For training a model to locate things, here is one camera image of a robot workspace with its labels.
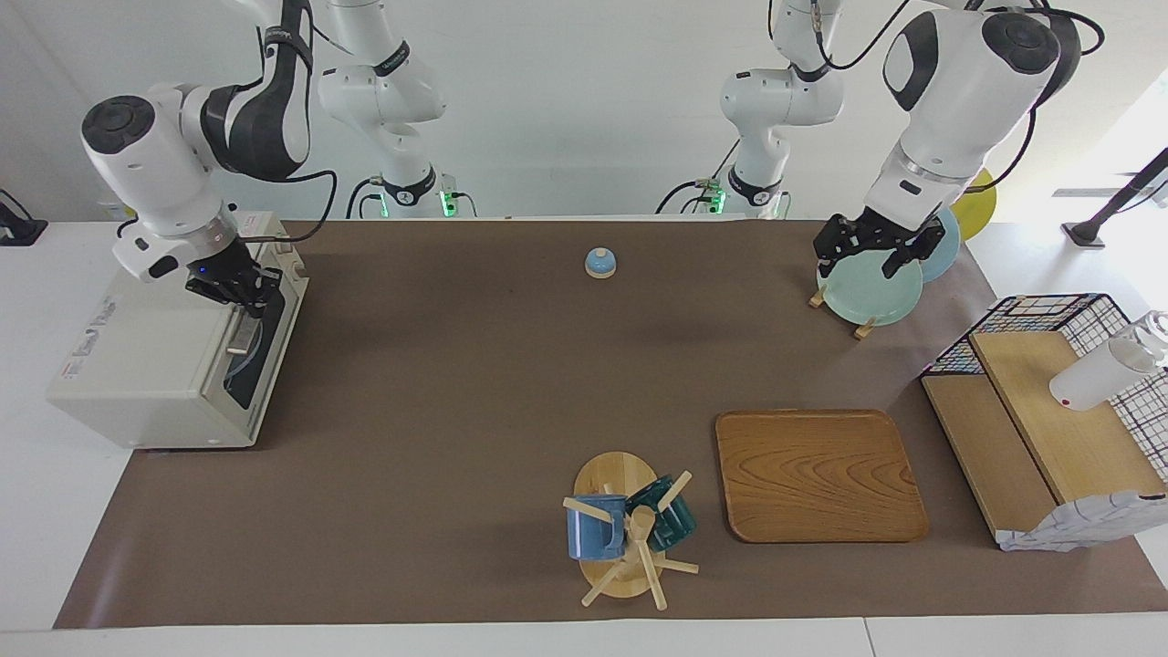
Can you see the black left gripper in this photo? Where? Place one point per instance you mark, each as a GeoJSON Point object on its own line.
{"type": "Point", "coordinates": [867, 230]}

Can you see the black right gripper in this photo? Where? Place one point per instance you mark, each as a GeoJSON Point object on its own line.
{"type": "Point", "coordinates": [226, 272]}

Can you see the oven door with glass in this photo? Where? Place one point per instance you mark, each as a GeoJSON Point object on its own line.
{"type": "Point", "coordinates": [274, 347]}

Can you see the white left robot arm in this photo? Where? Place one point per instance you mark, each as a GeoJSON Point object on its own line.
{"type": "Point", "coordinates": [958, 91]}

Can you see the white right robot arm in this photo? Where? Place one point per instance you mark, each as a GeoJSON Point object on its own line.
{"type": "Point", "coordinates": [155, 155]}

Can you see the white toaster oven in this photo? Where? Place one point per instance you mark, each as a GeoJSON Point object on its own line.
{"type": "Point", "coordinates": [146, 365]}

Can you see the mint green plate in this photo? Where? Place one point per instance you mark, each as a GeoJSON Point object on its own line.
{"type": "Point", "coordinates": [867, 292]}

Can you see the wooden plate rack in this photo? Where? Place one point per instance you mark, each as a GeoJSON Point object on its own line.
{"type": "Point", "coordinates": [864, 329]}

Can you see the light blue plate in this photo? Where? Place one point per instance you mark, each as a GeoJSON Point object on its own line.
{"type": "Point", "coordinates": [944, 251]}

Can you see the yellow plate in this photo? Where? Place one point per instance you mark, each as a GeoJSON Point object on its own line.
{"type": "Point", "coordinates": [978, 205]}

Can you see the wooden tray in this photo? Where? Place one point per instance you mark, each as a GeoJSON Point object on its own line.
{"type": "Point", "coordinates": [817, 474]}

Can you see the brown table mat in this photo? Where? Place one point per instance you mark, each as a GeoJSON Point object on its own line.
{"type": "Point", "coordinates": [456, 411]}

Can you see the black stand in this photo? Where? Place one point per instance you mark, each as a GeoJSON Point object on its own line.
{"type": "Point", "coordinates": [1109, 214]}

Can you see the blue call bell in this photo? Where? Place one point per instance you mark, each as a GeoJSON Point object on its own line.
{"type": "Point", "coordinates": [600, 263]}

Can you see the white cup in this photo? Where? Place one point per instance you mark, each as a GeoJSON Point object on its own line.
{"type": "Point", "coordinates": [1095, 374]}

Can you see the wooden step shelf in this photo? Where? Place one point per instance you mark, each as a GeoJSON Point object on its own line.
{"type": "Point", "coordinates": [1077, 447]}

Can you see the teal mug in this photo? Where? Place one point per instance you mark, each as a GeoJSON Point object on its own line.
{"type": "Point", "coordinates": [675, 525]}

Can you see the wooden mug tree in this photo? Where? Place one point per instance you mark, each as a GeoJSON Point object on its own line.
{"type": "Point", "coordinates": [613, 470]}

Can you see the white patterned cloth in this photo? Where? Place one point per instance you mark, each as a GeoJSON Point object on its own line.
{"type": "Point", "coordinates": [1077, 525]}

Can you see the blue mug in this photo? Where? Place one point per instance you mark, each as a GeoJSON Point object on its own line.
{"type": "Point", "coordinates": [589, 534]}

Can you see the black clamp mount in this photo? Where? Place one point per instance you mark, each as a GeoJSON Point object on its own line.
{"type": "Point", "coordinates": [18, 228]}

